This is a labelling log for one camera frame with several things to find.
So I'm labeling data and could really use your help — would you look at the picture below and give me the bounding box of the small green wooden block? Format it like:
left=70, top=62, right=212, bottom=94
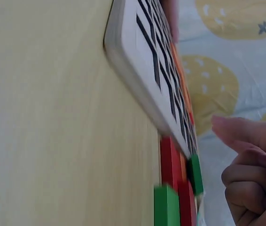
left=186, top=154, right=204, bottom=195

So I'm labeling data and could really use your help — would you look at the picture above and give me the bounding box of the person's left hand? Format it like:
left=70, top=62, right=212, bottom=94
left=163, top=0, right=180, bottom=44

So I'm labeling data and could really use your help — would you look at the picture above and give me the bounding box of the large green wooden block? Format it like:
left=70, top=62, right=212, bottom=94
left=153, top=185, right=181, bottom=226

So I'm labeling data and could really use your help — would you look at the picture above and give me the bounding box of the person's right hand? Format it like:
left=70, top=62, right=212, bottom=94
left=211, top=115, right=266, bottom=226

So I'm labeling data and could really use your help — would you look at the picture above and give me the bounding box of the curved red wooden block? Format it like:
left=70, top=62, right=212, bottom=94
left=180, top=178, right=197, bottom=226

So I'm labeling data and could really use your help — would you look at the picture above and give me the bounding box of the long red wooden block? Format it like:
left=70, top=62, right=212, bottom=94
left=159, top=136, right=182, bottom=226

